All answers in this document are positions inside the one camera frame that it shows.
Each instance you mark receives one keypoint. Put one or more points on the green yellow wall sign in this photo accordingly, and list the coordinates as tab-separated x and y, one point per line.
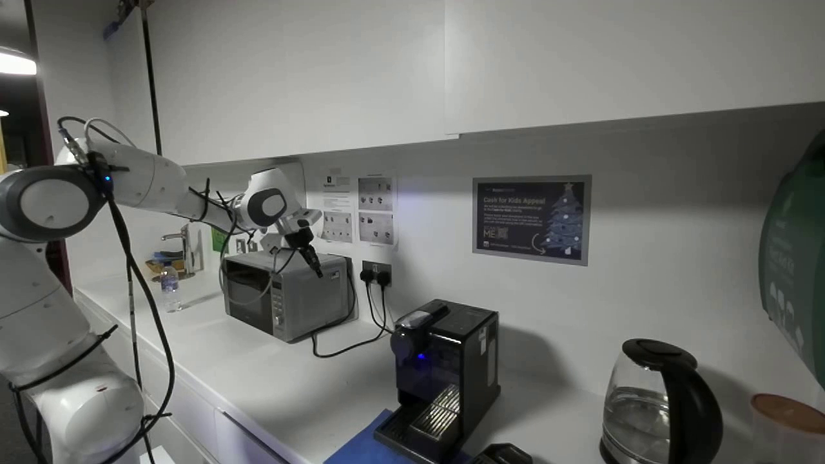
221	241

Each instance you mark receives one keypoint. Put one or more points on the steel double wall socket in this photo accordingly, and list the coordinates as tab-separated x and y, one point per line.
377	274

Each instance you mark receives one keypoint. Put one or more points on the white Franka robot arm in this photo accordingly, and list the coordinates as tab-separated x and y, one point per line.
43	299

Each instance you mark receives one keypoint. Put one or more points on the wall power sockets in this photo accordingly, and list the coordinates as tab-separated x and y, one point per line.
362	210

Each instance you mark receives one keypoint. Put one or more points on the white base cabinet front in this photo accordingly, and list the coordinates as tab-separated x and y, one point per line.
202	416

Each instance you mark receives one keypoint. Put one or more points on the bright ceiling light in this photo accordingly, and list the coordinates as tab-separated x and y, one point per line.
16	63

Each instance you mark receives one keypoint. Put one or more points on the black coffee machine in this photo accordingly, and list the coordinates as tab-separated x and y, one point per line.
456	361

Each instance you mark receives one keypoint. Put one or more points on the silver microwave oven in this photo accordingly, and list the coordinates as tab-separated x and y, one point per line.
292	302

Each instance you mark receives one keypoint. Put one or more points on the dark framed wall poster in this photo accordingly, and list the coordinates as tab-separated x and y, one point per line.
532	219

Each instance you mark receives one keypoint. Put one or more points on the white upper cabinet door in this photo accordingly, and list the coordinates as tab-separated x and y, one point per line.
300	79
636	61

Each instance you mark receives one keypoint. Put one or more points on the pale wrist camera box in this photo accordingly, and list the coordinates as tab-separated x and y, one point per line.
310	218

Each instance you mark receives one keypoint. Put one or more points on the round brown wooden lid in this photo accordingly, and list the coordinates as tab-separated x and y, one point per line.
790	414

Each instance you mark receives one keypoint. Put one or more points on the small black flat object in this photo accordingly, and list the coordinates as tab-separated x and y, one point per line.
506	455

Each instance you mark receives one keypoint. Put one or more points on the chrome metal stand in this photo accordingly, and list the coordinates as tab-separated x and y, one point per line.
198	249

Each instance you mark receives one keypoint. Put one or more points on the blue mat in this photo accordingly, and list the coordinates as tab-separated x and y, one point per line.
362	447

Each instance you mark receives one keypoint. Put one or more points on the orange blue small object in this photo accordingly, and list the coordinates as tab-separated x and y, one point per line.
166	272

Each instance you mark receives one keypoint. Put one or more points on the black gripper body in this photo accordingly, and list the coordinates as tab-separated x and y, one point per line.
299	236

